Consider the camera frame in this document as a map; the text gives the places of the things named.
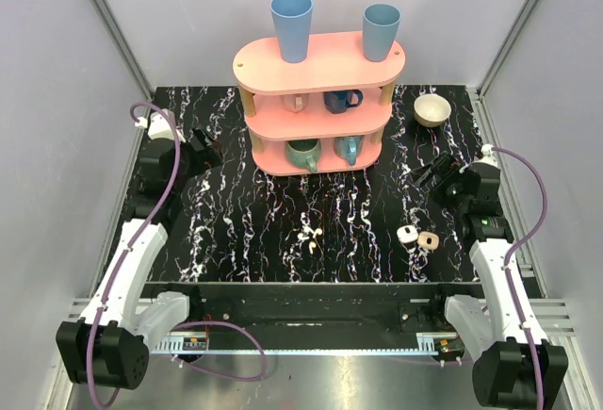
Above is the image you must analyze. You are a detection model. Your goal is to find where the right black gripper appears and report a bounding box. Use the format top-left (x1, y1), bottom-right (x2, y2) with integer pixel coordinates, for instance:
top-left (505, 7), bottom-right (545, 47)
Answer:
top-left (408, 151), bottom-right (470, 215)

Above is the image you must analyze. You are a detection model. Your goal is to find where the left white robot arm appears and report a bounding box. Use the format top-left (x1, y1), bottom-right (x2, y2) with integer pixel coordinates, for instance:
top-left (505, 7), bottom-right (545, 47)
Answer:
top-left (56, 128), bottom-right (221, 389)

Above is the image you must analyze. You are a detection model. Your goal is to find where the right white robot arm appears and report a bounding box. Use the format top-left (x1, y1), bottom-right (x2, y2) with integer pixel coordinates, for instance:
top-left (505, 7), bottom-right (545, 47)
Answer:
top-left (412, 145), bottom-right (568, 409)

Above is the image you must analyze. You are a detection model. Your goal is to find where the white earbud charging case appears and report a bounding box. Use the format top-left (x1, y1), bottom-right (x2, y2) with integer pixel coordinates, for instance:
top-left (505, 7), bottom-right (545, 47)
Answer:
top-left (396, 225), bottom-right (419, 245)

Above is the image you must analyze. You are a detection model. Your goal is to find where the cream ceramic bowl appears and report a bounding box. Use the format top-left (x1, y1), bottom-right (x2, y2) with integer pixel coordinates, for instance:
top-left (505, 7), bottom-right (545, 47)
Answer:
top-left (414, 93), bottom-right (451, 128)

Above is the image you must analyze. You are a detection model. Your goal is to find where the light blue butterfly mug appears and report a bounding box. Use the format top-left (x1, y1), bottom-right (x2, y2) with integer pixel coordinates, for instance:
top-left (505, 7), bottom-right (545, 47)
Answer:
top-left (334, 136), bottom-right (364, 166)

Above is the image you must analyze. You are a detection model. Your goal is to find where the green ceramic mug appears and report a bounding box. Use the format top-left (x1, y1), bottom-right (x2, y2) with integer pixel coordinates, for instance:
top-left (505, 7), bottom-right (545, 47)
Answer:
top-left (285, 139), bottom-right (321, 172)

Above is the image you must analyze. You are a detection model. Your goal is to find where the beige mug on shelf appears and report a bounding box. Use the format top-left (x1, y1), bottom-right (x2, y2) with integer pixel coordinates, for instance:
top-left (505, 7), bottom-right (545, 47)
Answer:
top-left (281, 93), bottom-right (309, 113)

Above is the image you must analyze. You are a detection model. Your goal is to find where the dark blue faceted mug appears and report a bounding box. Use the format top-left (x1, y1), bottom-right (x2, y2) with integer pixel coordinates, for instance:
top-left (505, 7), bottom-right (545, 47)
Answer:
top-left (323, 90), bottom-right (364, 114)

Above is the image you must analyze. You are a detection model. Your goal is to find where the pink three-tier wooden shelf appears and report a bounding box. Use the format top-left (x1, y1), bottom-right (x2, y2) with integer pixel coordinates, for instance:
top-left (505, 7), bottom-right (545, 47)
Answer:
top-left (233, 31), bottom-right (406, 176)

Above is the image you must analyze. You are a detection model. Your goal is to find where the right blue plastic cup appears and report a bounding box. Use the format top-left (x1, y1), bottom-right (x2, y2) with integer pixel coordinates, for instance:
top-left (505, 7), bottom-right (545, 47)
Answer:
top-left (362, 3), bottom-right (400, 62)

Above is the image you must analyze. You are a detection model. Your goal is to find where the blue plastic cup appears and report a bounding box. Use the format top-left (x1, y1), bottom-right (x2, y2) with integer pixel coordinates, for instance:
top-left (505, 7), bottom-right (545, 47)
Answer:
top-left (270, 0), bottom-right (313, 63)
top-left (362, 3), bottom-right (400, 62)

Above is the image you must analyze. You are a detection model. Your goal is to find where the left blue plastic cup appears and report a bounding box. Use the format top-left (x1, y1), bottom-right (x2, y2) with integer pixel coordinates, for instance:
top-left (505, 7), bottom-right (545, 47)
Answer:
top-left (270, 0), bottom-right (313, 63)

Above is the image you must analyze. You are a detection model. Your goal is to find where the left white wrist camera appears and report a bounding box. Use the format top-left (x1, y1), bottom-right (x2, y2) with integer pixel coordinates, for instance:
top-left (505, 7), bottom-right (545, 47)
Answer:
top-left (135, 110), bottom-right (186, 142)

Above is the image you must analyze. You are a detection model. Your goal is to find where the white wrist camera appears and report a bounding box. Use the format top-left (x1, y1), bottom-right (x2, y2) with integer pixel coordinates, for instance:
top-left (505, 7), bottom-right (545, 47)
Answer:
top-left (460, 143), bottom-right (499, 173)
top-left (135, 110), bottom-right (186, 142)

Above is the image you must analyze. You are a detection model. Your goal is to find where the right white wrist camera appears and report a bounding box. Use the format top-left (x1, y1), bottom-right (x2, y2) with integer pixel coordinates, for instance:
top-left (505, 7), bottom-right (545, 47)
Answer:
top-left (460, 143), bottom-right (499, 173)

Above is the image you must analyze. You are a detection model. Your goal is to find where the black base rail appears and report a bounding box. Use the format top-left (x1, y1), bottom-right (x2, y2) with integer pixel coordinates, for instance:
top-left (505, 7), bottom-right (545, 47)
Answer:
top-left (142, 282), bottom-right (485, 330)

